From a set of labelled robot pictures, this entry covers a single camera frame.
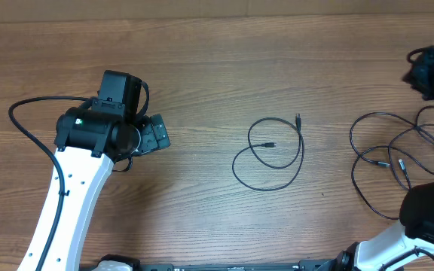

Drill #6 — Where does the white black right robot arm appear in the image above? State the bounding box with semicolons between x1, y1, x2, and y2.
296;46;434;270

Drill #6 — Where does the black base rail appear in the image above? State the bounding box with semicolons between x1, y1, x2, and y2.
79;254;349;271

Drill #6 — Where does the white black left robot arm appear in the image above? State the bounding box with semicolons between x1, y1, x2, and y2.
8;70;170;270

